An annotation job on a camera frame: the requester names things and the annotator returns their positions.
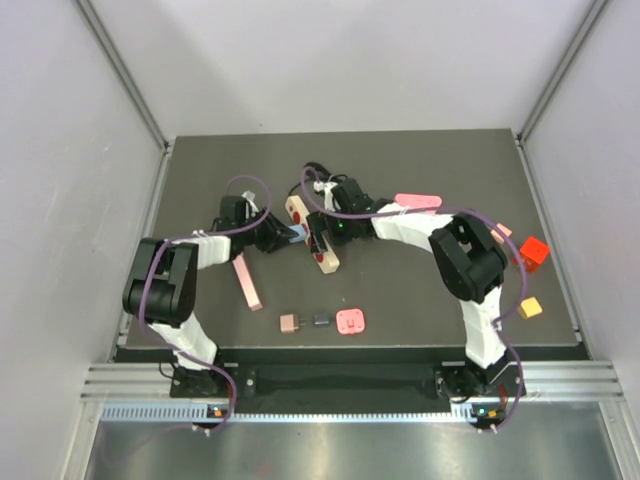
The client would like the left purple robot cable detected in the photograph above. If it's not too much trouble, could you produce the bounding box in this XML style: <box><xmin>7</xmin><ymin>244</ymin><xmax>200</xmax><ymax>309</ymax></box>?
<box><xmin>136</xmin><ymin>174</ymin><xmax>273</xmax><ymax>436</ymax></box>

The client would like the aluminium frame post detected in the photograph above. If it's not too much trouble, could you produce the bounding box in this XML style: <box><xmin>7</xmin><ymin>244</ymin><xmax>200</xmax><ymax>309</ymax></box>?
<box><xmin>71</xmin><ymin>0</ymin><xmax>170</xmax><ymax>152</ymax></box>
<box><xmin>515</xmin><ymin>0</ymin><xmax>612</xmax><ymax>146</ymax></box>

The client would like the red cube plug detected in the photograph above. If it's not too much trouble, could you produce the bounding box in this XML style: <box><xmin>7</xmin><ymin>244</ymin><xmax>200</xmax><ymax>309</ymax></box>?
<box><xmin>513</xmin><ymin>236</ymin><xmax>551</xmax><ymax>274</ymax></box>

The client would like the right aluminium frame post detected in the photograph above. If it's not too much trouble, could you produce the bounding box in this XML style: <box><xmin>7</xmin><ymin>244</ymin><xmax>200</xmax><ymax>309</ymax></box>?
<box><xmin>515</xmin><ymin>0</ymin><xmax>612</xmax><ymax>146</ymax></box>

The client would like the pink long power strip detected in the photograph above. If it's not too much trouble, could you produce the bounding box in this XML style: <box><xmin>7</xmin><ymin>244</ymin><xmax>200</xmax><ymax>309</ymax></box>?
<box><xmin>232</xmin><ymin>254</ymin><xmax>263</xmax><ymax>311</ymax></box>

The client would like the left aluminium frame post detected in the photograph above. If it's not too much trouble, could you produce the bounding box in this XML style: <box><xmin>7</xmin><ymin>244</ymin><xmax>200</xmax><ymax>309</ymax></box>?
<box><xmin>71</xmin><ymin>0</ymin><xmax>170</xmax><ymax>152</ymax></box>

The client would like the small purple grey plug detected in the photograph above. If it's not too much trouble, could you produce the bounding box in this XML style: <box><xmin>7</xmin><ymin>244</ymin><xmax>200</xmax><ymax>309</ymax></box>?
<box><xmin>313</xmin><ymin>312</ymin><xmax>331</xmax><ymax>327</ymax></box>

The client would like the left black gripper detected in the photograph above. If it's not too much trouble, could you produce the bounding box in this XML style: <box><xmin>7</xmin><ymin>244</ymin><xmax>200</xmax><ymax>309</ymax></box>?
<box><xmin>238</xmin><ymin>206</ymin><xmax>298</xmax><ymax>254</ymax></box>

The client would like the yellow orange plug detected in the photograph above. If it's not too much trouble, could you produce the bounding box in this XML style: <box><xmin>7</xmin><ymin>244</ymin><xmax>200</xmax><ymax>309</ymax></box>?
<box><xmin>518</xmin><ymin>297</ymin><xmax>543</xmax><ymax>319</ymax></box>

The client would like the small pink usb plug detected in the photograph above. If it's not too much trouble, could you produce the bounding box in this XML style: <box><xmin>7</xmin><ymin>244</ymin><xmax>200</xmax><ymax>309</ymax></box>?
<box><xmin>336</xmin><ymin>308</ymin><xmax>366</xmax><ymax>335</ymax></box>

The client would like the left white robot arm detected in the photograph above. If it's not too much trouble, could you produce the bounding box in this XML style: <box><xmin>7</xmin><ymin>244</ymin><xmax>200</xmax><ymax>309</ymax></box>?
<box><xmin>122</xmin><ymin>192</ymin><xmax>303</xmax><ymax>398</ymax></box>

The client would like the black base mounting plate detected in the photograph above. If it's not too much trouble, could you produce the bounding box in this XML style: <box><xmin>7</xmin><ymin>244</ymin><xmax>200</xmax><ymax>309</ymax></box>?
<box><xmin>169</xmin><ymin>346</ymin><xmax>506</xmax><ymax>401</ymax></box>

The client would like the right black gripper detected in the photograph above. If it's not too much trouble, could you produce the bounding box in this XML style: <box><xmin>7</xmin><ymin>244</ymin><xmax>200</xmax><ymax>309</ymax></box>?
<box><xmin>308</xmin><ymin>205</ymin><xmax>360</xmax><ymax>255</ymax></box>

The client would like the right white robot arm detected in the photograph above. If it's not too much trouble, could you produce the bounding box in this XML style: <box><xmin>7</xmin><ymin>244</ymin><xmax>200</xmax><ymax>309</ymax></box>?
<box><xmin>301</xmin><ymin>167</ymin><xmax>507</xmax><ymax>398</ymax></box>

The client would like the grey slotted cable duct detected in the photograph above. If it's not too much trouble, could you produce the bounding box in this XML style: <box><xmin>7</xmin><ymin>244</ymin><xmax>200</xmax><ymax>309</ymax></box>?
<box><xmin>101</xmin><ymin>402</ymin><xmax>497</xmax><ymax>424</ymax></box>

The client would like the blue plug adapter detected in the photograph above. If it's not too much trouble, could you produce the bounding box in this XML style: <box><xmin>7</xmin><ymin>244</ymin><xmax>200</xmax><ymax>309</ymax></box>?
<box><xmin>289</xmin><ymin>224</ymin><xmax>307</xmax><ymax>244</ymax></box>

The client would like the small pink plug adapter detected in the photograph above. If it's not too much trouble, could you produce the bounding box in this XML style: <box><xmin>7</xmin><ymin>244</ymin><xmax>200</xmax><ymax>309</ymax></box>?
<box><xmin>279</xmin><ymin>313</ymin><xmax>306</xmax><ymax>334</ymax></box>

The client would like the peach plug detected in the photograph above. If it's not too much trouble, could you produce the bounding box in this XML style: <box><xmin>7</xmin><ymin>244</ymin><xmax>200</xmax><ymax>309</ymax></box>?
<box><xmin>490</xmin><ymin>223</ymin><xmax>512</xmax><ymax>244</ymax></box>

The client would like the pink triangular socket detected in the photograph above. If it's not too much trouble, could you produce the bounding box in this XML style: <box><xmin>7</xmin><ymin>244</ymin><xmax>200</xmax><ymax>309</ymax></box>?
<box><xmin>394</xmin><ymin>193</ymin><xmax>443</xmax><ymax>214</ymax></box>

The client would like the beige power strip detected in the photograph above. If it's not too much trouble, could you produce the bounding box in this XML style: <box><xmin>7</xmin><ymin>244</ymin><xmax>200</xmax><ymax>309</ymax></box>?
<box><xmin>285</xmin><ymin>195</ymin><xmax>340</xmax><ymax>275</ymax></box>

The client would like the black power cable with plug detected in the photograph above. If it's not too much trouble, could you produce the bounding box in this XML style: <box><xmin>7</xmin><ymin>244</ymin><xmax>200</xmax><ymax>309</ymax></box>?
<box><xmin>286</xmin><ymin>161</ymin><xmax>351</xmax><ymax>201</ymax></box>

